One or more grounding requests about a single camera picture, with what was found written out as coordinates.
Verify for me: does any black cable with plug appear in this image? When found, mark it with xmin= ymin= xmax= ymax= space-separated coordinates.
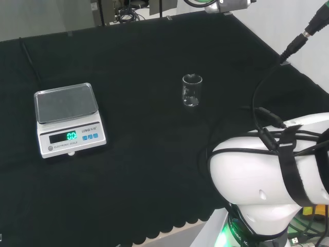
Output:
xmin=252 ymin=2 xmax=329 ymax=131

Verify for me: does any clear glass beaker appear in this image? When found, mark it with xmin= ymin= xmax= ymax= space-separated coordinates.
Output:
xmin=181 ymin=74 xmax=203 ymax=108

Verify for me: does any white electronic balance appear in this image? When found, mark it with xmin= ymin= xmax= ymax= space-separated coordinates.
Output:
xmin=33 ymin=82 xmax=107 ymax=160

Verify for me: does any black tripod pole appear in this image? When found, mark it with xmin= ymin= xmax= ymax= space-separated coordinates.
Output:
xmin=98 ymin=0 xmax=106 ymax=27

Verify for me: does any black bench cloth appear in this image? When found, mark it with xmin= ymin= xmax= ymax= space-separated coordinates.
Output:
xmin=0 ymin=11 xmax=329 ymax=247

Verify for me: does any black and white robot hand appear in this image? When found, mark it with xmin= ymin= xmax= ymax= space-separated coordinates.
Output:
xmin=184 ymin=0 xmax=218 ymax=8

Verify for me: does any bundle of dark cables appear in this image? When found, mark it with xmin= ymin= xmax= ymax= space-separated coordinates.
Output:
xmin=114 ymin=4 xmax=146 ymax=24

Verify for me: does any black balance power cable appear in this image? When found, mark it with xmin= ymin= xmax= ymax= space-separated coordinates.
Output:
xmin=19 ymin=37 xmax=42 ymax=91

